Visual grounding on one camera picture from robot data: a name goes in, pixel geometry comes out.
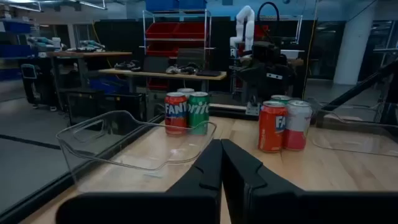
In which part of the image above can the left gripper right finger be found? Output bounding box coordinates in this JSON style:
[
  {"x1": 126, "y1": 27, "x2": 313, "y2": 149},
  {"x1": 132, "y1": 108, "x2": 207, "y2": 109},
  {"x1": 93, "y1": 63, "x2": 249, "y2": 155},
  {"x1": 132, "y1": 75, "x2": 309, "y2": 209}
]
[{"x1": 221, "y1": 138, "x2": 398, "y2": 224}]

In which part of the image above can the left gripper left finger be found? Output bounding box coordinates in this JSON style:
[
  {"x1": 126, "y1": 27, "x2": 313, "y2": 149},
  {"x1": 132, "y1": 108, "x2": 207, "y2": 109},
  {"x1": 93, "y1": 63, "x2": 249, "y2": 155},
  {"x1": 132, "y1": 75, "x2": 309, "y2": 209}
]
[{"x1": 55, "y1": 139, "x2": 223, "y2": 224}]

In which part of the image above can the red Fanta soda can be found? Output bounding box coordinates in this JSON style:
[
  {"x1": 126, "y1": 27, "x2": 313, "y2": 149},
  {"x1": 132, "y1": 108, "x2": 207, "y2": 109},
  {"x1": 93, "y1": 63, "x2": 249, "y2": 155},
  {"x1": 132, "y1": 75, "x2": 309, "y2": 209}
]
[
  {"x1": 257, "y1": 100, "x2": 289, "y2": 153},
  {"x1": 164, "y1": 91, "x2": 188, "y2": 137}
]

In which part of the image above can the white pink soda can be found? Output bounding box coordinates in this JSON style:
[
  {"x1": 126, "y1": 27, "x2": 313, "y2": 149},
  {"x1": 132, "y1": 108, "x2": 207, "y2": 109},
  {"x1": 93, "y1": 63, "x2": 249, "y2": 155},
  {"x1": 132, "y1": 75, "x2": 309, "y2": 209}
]
[
  {"x1": 282, "y1": 100, "x2": 313, "y2": 152},
  {"x1": 176, "y1": 88, "x2": 196, "y2": 98}
]

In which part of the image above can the green Sprite soda can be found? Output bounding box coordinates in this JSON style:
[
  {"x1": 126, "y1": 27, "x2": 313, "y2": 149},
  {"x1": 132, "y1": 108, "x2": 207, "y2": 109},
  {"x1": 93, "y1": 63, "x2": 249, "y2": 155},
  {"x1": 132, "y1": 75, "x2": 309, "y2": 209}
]
[
  {"x1": 270, "y1": 95, "x2": 292, "y2": 105},
  {"x1": 187, "y1": 91, "x2": 210, "y2": 136}
]

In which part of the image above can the clear plastic bin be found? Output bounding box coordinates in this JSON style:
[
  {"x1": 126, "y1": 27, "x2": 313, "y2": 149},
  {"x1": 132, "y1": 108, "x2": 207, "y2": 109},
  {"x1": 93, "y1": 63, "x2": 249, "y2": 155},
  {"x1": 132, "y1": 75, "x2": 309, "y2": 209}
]
[
  {"x1": 55, "y1": 110, "x2": 218, "y2": 172},
  {"x1": 309, "y1": 108, "x2": 398, "y2": 158}
]

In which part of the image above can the black equipment case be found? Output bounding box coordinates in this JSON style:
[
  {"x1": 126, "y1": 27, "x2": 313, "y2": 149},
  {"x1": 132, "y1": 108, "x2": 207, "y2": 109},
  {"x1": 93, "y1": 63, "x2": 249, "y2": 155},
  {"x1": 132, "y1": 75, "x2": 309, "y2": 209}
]
[
  {"x1": 104, "y1": 91, "x2": 147, "y2": 123},
  {"x1": 63, "y1": 88, "x2": 106, "y2": 127}
]

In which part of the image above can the black keyboard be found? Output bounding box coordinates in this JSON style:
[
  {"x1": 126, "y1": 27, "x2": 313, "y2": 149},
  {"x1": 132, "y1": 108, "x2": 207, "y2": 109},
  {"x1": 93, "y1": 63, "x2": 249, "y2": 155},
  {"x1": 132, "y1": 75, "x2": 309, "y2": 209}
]
[{"x1": 195, "y1": 70, "x2": 222, "y2": 78}]

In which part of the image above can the long wooden workbench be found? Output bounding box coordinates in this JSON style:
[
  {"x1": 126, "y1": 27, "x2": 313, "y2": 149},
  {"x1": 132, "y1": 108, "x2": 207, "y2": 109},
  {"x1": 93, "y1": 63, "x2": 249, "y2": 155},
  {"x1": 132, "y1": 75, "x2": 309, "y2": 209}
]
[{"x1": 98, "y1": 68, "x2": 228, "y2": 94}]

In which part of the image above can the black grey gadget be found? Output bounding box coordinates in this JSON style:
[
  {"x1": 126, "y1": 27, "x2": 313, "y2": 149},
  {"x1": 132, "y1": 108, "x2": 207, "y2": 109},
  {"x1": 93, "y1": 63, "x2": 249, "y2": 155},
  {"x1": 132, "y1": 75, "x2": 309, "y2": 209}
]
[{"x1": 165, "y1": 63, "x2": 200, "y2": 76}]

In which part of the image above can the black box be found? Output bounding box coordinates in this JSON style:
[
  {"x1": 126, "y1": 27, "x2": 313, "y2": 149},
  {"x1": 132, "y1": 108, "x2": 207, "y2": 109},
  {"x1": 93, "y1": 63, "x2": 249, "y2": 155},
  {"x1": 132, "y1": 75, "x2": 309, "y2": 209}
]
[{"x1": 142, "y1": 55, "x2": 170, "y2": 74}]

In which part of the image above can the blue storage bin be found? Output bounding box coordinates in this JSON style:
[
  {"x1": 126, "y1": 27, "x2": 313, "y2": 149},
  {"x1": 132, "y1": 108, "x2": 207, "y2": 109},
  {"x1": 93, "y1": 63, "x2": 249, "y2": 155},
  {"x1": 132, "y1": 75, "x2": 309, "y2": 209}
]
[{"x1": 89, "y1": 76, "x2": 130, "y2": 94}]

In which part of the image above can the black monitor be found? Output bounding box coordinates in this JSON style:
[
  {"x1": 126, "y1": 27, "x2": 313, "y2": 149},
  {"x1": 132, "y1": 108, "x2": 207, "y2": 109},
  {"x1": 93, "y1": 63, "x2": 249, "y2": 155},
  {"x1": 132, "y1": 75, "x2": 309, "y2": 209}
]
[{"x1": 177, "y1": 48, "x2": 206, "y2": 68}]

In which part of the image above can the metal rack with red bins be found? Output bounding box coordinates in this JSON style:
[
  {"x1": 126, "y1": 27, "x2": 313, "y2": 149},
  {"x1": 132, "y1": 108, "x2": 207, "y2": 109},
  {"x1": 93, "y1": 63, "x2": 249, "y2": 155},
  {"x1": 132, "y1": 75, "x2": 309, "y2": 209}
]
[{"x1": 142, "y1": 8, "x2": 215, "y2": 91}]

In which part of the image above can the wooden table with tools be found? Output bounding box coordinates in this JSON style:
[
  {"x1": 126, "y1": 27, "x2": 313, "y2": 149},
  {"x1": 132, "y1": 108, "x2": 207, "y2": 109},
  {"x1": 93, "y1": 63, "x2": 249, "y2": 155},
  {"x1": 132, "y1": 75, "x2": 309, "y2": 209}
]
[{"x1": 46, "y1": 50, "x2": 133, "y2": 103}]

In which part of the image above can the white round pillar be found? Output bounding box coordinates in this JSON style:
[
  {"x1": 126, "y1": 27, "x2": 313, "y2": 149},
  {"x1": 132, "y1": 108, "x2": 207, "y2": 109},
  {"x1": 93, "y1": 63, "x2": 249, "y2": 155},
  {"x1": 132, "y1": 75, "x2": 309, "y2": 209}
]
[{"x1": 333, "y1": 6, "x2": 376, "y2": 85}]

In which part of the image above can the grey teal power tool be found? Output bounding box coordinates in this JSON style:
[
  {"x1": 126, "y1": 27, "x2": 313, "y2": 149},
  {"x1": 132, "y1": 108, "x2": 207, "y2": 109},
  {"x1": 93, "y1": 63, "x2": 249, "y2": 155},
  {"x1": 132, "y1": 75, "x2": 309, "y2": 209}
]
[{"x1": 79, "y1": 40, "x2": 106, "y2": 52}]

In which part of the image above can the blue plastic crate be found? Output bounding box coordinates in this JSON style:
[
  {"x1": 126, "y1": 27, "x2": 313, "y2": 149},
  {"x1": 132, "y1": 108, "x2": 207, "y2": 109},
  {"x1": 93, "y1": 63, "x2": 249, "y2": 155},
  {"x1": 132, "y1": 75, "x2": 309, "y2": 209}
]
[
  {"x1": 178, "y1": 0, "x2": 208, "y2": 10},
  {"x1": 145, "y1": 0, "x2": 180, "y2": 12}
]

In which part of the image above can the blue storage shelf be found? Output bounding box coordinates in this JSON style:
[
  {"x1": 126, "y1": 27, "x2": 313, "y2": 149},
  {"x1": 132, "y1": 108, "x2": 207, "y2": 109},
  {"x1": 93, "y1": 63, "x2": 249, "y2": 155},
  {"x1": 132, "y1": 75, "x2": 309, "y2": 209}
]
[{"x1": 0, "y1": 17, "x2": 35, "y2": 82}]

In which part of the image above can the silver bracket plate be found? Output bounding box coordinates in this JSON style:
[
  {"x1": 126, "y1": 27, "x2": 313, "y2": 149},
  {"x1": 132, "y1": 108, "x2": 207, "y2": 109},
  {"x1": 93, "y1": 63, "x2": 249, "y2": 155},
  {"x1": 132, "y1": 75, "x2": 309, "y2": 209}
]
[{"x1": 245, "y1": 95, "x2": 261, "y2": 116}]

